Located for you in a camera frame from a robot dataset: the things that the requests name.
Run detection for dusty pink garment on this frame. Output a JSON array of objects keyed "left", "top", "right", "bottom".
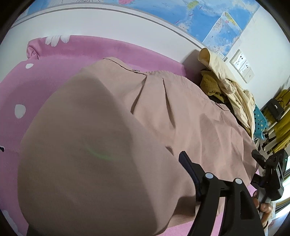
[{"left": 18, "top": 58, "right": 257, "bottom": 235}]

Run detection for person's right hand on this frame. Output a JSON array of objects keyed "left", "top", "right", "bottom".
[{"left": 252, "top": 190, "right": 273, "bottom": 229}]

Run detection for teal perforated basket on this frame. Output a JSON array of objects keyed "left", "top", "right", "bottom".
[{"left": 254, "top": 105, "right": 268, "bottom": 140}]

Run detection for cream yellow garment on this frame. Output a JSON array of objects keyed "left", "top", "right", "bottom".
[{"left": 198, "top": 48, "right": 256, "bottom": 138}]

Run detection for mustard yellow garment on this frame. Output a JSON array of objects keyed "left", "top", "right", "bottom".
[{"left": 200, "top": 70, "right": 228, "bottom": 104}]

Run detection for pink bed sheet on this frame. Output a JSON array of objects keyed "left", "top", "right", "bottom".
[{"left": 1, "top": 36, "right": 190, "bottom": 235}]

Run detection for white wall socket panel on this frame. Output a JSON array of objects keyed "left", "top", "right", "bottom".
[{"left": 229, "top": 49, "right": 254, "bottom": 83}]

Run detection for colourful wall map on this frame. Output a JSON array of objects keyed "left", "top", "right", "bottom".
[{"left": 22, "top": 1, "right": 260, "bottom": 41}]

